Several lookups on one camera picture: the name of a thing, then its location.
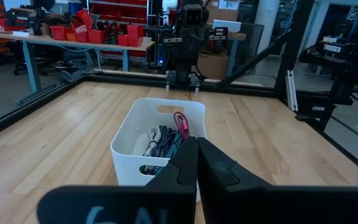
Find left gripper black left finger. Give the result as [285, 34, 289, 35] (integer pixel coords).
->
[37, 136, 199, 224]

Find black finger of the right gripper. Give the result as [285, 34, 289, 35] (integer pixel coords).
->
[165, 30, 183, 52]
[213, 27, 229, 52]

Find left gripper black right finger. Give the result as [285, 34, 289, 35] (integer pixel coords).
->
[196, 136, 358, 224]

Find teal black braided USB-C cable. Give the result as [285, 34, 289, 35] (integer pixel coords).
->
[165, 129, 186, 159]

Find purple braided USB-C cable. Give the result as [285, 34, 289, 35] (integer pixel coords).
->
[150, 125, 177, 159]

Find white USB-C cable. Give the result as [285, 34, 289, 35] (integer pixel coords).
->
[142, 124, 163, 157]

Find red braided USB-C cable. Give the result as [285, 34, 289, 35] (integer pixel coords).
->
[172, 111, 192, 140]

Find white sheet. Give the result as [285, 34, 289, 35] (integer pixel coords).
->
[213, 19, 242, 33]

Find brown cardboard box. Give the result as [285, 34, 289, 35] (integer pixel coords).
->
[197, 53, 230, 81]

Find cardboard box with white label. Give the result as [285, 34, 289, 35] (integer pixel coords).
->
[208, 0, 241, 24]

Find red plastic bin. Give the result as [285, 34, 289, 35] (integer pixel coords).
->
[75, 27, 90, 44]
[87, 29, 106, 45]
[117, 34, 130, 48]
[74, 8, 94, 30]
[126, 24, 145, 48]
[49, 25, 75, 42]

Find white plastic bin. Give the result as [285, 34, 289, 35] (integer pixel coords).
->
[109, 97, 207, 203]

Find white square column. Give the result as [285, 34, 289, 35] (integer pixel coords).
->
[254, 0, 282, 55]

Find red storage bins on bench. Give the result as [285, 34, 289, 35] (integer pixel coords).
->
[86, 0, 150, 58]

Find wooden workbench with blue legs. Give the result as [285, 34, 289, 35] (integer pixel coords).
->
[0, 30, 156, 106]

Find grey office chair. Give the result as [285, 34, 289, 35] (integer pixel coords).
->
[53, 49, 104, 84]

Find black bench machine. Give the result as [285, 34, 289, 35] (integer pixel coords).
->
[4, 7, 48, 35]

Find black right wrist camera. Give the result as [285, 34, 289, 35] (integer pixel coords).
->
[183, 3, 210, 27]

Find black aluminium rig frame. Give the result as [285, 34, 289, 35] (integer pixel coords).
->
[0, 0, 358, 183]

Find white metal bracket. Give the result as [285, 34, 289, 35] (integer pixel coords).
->
[285, 69, 300, 113]

